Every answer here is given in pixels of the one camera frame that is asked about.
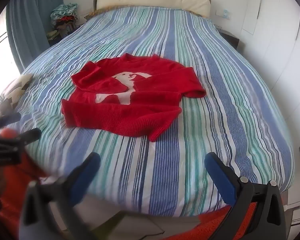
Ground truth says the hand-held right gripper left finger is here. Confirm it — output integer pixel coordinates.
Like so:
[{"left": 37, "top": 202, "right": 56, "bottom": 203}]
[{"left": 20, "top": 152, "right": 102, "bottom": 240}]

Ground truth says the red knitted sweater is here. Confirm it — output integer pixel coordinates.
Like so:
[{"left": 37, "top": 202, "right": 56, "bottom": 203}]
[{"left": 61, "top": 53, "right": 207, "bottom": 143}]

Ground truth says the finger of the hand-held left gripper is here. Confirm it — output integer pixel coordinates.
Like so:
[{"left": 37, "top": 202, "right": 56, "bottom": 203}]
[
  {"left": 0, "top": 128, "right": 42, "bottom": 153},
  {"left": 0, "top": 112, "right": 22, "bottom": 131}
]

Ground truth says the geometric patterned pillow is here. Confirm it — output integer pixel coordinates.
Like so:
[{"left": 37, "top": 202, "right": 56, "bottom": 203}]
[{"left": 0, "top": 74, "right": 34, "bottom": 120}]

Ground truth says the wall socket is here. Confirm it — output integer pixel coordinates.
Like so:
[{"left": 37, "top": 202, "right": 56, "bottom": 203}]
[{"left": 215, "top": 9, "right": 232, "bottom": 19}]

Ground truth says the white wardrobe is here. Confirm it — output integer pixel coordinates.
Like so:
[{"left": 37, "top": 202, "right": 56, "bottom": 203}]
[{"left": 240, "top": 0, "right": 300, "bottom": 205}]

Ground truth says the orange rug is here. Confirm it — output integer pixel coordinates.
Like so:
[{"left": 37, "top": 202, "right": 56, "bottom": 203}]
[{"left": 0, "top": 152, "right": 268, "bottom": 240}]

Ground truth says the striped bed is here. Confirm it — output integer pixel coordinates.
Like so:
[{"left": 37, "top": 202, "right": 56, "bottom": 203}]
[{"left": 0, "top": 6, "right": 295, "bottom": 217}]

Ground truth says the pile of clothes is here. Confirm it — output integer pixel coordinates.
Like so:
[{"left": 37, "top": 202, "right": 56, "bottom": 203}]
[{"left": 46, "top": 3, "right": 84, "bottom": 42}]

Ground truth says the blue curtain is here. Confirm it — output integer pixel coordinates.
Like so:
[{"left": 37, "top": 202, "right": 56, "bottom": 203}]
[{"left": 5, "top": 0, "right": 65, "bottom": 74}]

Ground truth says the dark nightstand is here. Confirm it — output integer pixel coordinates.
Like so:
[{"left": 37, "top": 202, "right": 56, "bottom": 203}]
[{"left": 219, "top": 29, "right": 247, "bottom": 54}]

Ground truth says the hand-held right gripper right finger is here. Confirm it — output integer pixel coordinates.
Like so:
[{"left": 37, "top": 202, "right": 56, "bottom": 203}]
[{"left": 204, "top": 152, "right": 287, "bottom": 240}]

